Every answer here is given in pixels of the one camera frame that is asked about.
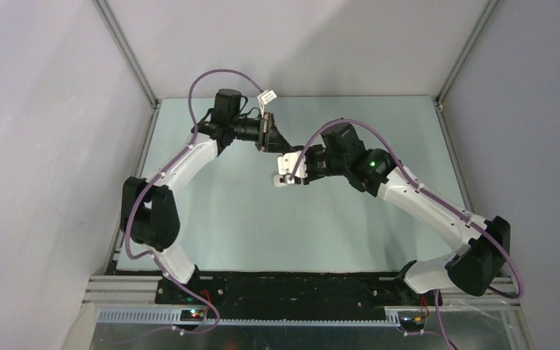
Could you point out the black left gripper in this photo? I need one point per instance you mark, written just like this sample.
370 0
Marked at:
270 139

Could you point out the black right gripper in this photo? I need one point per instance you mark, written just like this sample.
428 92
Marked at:
309 152

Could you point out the white earbud charging case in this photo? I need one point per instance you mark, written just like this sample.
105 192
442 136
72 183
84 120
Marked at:
282 180

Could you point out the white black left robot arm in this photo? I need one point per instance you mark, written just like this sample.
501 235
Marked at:
149 215

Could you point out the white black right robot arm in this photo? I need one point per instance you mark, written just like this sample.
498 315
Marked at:
479 246

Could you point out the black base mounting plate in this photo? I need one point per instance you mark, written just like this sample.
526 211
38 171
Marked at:
293 296

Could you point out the right controller board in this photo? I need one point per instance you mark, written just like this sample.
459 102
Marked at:
417 321

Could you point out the controller board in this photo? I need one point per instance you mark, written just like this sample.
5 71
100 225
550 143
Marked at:
417 321
192 315

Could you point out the left controller board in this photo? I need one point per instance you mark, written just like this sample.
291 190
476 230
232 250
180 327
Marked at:
192 315

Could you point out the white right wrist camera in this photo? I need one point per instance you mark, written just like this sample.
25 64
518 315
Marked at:
291 164

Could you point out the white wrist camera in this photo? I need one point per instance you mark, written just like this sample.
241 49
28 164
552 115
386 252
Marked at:
291 164
264 98

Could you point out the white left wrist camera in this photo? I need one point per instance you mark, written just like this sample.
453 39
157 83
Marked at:
264 98

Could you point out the aluminium frame post right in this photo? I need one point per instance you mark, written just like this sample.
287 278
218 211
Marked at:
490 7

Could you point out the aluminium frame post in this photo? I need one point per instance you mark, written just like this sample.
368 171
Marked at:
490 7
123 45

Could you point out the aluminium frame post left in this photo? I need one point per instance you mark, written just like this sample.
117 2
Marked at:
123 45

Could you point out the aluminium front rail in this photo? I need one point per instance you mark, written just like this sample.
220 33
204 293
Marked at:
132 298

